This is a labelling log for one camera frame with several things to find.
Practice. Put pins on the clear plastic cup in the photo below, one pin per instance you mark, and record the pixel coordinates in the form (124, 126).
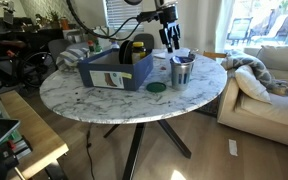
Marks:
(182, 52)

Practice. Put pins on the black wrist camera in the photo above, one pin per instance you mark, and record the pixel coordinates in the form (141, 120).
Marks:
(149, 16)

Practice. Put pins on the wooden chair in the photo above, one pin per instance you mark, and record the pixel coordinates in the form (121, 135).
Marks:
(215, 55)

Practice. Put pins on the black table base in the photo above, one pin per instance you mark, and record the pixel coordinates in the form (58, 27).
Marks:
(134, 150)

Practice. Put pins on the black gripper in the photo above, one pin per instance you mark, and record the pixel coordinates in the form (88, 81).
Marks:
(169, 16)

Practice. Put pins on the jar with yellow lid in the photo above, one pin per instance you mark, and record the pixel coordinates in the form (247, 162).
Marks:
(138, 53)

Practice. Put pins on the green glass bottle red cap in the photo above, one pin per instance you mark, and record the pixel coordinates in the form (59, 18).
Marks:
(98, 48)

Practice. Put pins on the white plastic bottle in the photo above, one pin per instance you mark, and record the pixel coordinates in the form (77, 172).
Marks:
(114, 45)

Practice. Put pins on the striped kitchen towel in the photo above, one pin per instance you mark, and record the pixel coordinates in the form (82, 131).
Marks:
(69, 58)

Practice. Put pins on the brown hot sauce bottle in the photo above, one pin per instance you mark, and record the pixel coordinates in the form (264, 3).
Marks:
(91, 48)

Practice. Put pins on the grey upholstered chair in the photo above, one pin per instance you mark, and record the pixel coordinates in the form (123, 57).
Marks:
(59, 48)

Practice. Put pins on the metal cup with blue stripes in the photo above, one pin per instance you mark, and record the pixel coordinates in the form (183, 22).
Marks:
(180, 78)

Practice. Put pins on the blue white crumpled wrapper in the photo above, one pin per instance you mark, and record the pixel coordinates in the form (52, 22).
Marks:
(180, 60)

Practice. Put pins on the green potted plant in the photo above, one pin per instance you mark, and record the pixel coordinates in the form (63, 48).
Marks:
(52, 18)

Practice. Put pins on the dark metal can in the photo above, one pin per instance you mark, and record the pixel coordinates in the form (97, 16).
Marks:
(194, 54)

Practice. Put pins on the dark outdoor chair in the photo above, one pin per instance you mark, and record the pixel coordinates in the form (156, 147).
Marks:
(239, 30)

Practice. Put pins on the cream sofa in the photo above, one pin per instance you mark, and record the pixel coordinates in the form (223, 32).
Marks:
(267, 116)

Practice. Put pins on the white window blinds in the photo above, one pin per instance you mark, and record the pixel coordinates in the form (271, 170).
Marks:
(120, 16)

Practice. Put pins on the green round lid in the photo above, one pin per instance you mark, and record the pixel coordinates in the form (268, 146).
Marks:
(156, 87)

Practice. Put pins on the black sideboard cabinet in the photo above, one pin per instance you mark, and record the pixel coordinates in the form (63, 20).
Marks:
(47, 35)

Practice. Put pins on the outdoor lounger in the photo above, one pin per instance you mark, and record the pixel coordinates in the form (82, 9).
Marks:
(274, 28)

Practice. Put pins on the blue cardboard shoe box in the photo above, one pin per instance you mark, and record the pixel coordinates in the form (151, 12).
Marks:
(137, 73)

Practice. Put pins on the bicycle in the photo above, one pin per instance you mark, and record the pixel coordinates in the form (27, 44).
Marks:
(12, 44)

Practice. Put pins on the beige curtain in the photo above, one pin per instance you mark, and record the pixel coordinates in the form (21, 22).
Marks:
(200, 23)

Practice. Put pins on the light wooden bench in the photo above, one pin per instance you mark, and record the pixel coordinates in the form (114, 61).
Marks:
(34, 133)

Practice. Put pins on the orange jar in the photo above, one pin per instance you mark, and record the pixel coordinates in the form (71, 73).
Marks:
(64, 24)

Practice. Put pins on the grey white patterned pillow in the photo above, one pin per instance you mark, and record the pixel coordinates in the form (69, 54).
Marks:
(250, 66)

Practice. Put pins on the dark patterned rug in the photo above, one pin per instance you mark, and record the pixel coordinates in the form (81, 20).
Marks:
(212, 106)

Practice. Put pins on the grey metal equipment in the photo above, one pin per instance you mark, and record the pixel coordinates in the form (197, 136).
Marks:
(14, 23)

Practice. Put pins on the white paper slip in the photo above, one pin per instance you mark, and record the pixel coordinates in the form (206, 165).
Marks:
(233, 147)

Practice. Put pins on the plain white pillow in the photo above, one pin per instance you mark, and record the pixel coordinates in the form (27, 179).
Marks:
(250, 86)

